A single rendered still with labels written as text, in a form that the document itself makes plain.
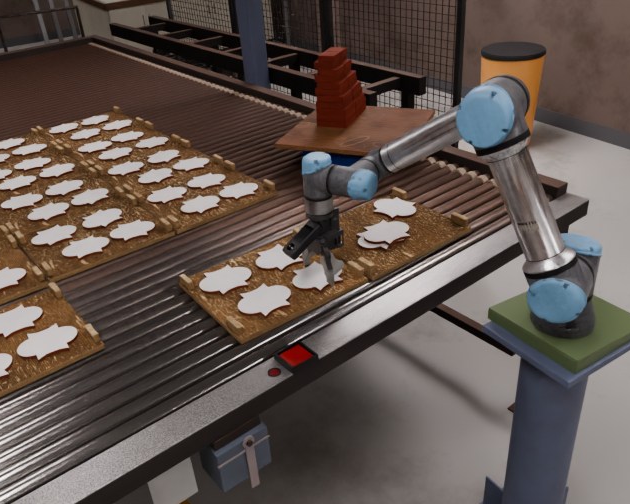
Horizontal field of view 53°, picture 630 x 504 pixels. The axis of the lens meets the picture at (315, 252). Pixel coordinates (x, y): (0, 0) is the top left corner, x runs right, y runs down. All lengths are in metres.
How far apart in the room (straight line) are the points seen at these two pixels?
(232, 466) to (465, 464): 1.22
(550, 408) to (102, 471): 1.09
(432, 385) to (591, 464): 0.67
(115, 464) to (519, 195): 0.99
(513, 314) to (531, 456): 0.43
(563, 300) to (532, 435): 0.53
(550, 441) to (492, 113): 0.93
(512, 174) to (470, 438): 1.44
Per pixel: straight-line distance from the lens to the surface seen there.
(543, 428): 1.82
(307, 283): 1.72
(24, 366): 1.68
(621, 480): 2.59
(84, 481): 1.38
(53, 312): 1.84
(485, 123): 1.32
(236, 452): 1.48
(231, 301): 1.70
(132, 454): 1.39
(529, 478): 1.97
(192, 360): 1.56
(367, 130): 2.49
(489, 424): 2.66
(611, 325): 1.72
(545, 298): 1.43
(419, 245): 1.89
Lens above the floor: 1.89
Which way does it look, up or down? 31 degrees down
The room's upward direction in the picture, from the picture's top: 4 degrees counter-clockwise
